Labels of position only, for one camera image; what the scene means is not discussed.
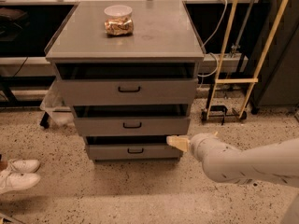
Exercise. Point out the white sneaker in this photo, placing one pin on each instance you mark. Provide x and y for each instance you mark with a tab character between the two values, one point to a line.
23	166
10	181

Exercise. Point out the yellow wooden frame cart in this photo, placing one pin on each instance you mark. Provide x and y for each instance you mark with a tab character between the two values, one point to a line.
251	81

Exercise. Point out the white sneaker upper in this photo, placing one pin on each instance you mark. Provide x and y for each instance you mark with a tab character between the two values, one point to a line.
23	166

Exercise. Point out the clear plastic bin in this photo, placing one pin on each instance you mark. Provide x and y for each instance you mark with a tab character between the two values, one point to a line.
54	108

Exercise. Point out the clear jar of snacks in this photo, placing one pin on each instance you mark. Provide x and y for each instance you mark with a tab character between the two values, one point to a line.
119	20

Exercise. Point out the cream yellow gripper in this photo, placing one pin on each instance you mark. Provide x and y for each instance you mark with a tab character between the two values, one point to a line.
197	146

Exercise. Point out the white sneaker lower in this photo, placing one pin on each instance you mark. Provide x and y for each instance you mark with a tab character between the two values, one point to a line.
10	181

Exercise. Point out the grey bottom drawer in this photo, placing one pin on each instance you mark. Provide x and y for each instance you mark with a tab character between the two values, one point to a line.
112	148

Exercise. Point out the grey top drawer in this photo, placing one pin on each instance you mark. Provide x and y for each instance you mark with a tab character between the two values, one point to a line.
127	92

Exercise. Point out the grey drawer cabinet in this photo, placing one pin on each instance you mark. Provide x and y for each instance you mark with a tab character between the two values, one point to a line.
163	45

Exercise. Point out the grey drawer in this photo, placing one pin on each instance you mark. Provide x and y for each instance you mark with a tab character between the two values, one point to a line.
127	92
112	148
134	120

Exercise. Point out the dark grey cabinet right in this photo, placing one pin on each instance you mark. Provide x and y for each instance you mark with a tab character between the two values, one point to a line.
278	84

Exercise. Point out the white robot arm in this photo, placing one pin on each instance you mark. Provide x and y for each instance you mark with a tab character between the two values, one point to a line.
223	163

